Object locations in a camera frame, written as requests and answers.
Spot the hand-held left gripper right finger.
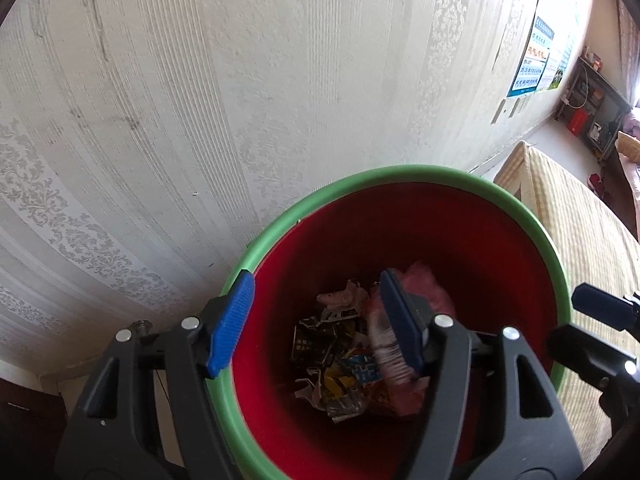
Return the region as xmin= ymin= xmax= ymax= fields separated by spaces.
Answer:
xmin=378 ymin=269 xmax=584 ymax=480

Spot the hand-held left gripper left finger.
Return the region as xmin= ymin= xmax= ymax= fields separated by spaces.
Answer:
xmin=54 ymin=270 xmax=256 ymax=480

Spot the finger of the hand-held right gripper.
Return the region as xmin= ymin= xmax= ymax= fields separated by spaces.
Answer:
xmin=546 ymin=322 xmax=640 ymax=391
xmin=571 ymin=283 xmax=640 ymax=333

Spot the small pink wrapper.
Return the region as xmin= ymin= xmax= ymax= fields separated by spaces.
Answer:
xmin=367 ymin=260 xmax=458 ymax=418

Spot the blue and silver wrapper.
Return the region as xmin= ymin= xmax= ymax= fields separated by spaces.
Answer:
xmin=345 ymin=352 xmax=381 ymax=386

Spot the pink and white wrapper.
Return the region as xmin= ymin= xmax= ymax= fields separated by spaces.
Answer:
xmin=316 ymin=279 xmax=370 ymax=322

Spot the dark brown snack wrapper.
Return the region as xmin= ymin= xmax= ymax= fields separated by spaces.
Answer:
xmin=291 ymin=316 xmax=353 ymax=367

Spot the yellow striped wrapper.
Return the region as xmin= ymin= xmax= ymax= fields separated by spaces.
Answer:
xmin=320 ymin=367 xmax=358 ymax=401

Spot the red bin with green rim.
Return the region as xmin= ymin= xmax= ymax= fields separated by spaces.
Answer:
xmin=205 ymin=164 xmax=572 ymax=480

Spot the bed with pink bedding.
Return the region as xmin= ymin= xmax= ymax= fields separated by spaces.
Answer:
xmin=617 ymin=160 xmax=640 ymax=203

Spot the tan blanket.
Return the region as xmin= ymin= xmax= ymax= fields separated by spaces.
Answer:
xmin=615 ymin=131 xmax=640 ymax=163

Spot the black desk shelf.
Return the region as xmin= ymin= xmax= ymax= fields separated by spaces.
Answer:
xmin=555 ymin=56 xmax=632 ymax=161

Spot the pink patterned curtain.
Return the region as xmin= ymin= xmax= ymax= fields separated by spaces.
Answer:
xmin=612 ymin=0 xmax=640 ymax=106

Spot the green chart wall poster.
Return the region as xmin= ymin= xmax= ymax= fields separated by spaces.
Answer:
xmin=549 ymin=50 xmax=576 ymax=92

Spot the white chart wall poster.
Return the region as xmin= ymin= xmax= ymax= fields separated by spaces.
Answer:
xmin=539 ymin=35 xmax=568 ymax=93

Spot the blue letter wall poster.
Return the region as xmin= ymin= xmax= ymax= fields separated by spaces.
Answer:
xmin=506 ymin=0 xmax=557 ymax=98

